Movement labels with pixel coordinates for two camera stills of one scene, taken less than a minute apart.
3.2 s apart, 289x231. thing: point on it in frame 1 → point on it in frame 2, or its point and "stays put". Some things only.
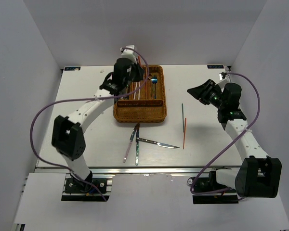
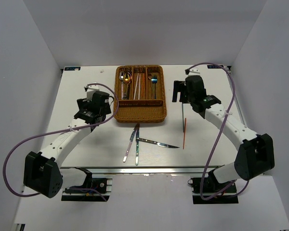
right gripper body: [212, 96] → [179, 86]
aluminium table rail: [143, 170] stays put
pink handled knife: [130, 144] stays put
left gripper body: [135, 75] → [83, 104]
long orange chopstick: [139, 61] → [143, 86]
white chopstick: [139, 90] stays put
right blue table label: [215, 67] stays put
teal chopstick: [183, 117] stays put
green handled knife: [137, 143] stays put
